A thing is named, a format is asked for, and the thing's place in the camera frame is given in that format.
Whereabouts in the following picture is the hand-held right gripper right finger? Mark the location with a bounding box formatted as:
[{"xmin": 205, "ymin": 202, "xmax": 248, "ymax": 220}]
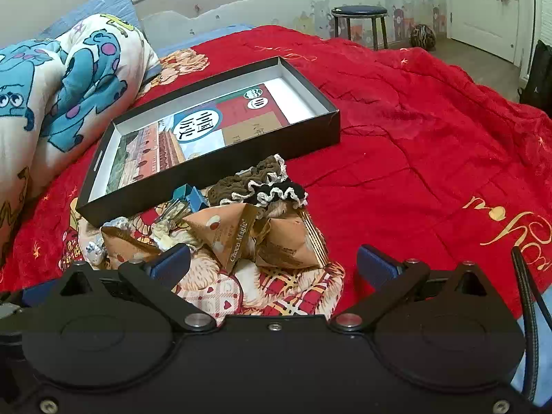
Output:
[{"xmin": 331, "ymin": 244, "xmax": 492, "ymax": 333}]

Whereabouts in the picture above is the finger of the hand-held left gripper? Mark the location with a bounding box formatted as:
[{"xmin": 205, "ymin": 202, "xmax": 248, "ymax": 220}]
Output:
[{"xmin": 0, "ymin": 287, "xmax": 61, "ymax": 324}]

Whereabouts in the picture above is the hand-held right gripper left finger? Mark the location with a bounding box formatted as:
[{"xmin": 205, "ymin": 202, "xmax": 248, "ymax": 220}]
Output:
[{"xmin": 58, "ymin": 244, "xmax": 216, "ymax": 333}]

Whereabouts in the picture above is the cream scrunchie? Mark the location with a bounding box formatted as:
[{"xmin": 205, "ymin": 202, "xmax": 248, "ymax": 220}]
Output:
[{"xmin": 149, "ymin": 222, "xmax": 190, "ymax": 251}]

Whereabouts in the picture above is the brown triangular snack packet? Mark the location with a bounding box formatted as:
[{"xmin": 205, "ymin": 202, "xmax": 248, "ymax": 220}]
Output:
[
  {"xmin": 101, "ymin": 224, "xmax": 162, "ymax": 268},
  {"xmin": 183, "ymin": 204, "xmax": 259, "ymax": 268},
  {"xmin": 254, "ymin": 213, "xmax": 329, "ymax": 273}
]

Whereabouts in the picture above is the blue binder clip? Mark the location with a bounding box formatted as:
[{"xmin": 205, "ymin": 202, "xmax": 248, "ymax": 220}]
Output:
[{"xmin": 152, "ymin": 187, "xmax": 209, "ymax": 234}]

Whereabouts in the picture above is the light blue scrunchie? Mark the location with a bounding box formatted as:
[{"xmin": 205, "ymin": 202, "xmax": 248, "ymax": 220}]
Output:
[{"xmin": 84, "ymin": 218, "xmax": 130, "ymax": 265}]

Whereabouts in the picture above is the black shallow cardboard box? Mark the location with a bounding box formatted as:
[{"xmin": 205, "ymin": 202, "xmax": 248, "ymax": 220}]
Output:
[{"xmin": 75, "ymin": 56, "xmax": 341, "ymax": 228}]

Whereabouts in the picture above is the black white-trimmed scrunchie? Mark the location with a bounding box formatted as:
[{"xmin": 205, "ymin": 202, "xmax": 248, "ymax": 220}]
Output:
[{"xmin": 254, "ymin": 181, "xmax": 309, "ymax": 217}]

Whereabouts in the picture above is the brown lace-trimmed scrunchie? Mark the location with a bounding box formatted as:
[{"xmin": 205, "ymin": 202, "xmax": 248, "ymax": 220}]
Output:
[{"xmin": 207, "ymin": 154, "xmax": 287, "ymax": 208}]

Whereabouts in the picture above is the red teddy bear blanket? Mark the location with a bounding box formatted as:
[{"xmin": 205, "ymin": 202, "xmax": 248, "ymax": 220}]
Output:
[{"xmin": 0, "ymin": 23, "xmax": 552, "ymax": 324}]

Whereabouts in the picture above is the white blue monster blanket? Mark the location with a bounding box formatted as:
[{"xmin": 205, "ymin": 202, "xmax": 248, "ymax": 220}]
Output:
[{"xmin": 0, "ymin": 14, "xmax": 162, "ymax": 268}]

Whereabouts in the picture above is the light blue cloth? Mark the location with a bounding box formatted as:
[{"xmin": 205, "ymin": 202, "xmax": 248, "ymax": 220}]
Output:
[{"xmin": 511, "ymin": 315, "xmax": 552, "ymax": 403}]

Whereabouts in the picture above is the blue bed sheet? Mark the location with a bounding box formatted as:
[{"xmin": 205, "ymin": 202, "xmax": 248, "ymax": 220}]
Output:
[{"xmin": 142, "ymin": 23, "xmax": 256, "ymax": 59}]

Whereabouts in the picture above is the brown patterned ball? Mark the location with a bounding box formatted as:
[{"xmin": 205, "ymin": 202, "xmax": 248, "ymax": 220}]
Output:
[{"xmin": 410, "ymin": 23, "xmax": 439, "ymax": 48}]

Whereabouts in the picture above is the black backpack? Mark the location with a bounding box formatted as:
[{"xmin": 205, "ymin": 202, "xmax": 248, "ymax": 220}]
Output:
[{"xmin": 519, "ymin": 40, "xmax": 552, "ymax": 107}]

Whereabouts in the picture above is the round blue-seated stool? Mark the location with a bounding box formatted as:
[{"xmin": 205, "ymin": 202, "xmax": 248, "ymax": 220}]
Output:
[{"xmin": 331, "ymin": 5, "xmax": 389, "ymax": 51}]

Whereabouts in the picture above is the white door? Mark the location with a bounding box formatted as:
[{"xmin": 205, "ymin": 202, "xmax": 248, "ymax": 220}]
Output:
[{"xmin": 446, "ymin": 0, "xmax": 535, "ymax": 63}]

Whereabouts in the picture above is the blue pillow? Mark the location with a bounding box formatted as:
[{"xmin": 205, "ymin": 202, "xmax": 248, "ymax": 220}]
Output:
[{"xmin": 37, "ymin": 0, "xmax": 143, "ymax": 39}]

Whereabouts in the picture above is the black braided cable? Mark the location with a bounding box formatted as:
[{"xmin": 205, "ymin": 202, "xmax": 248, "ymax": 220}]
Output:
[{"xmin": 511, "ymin": 246, "xmax": 541, "ymax": 403}]

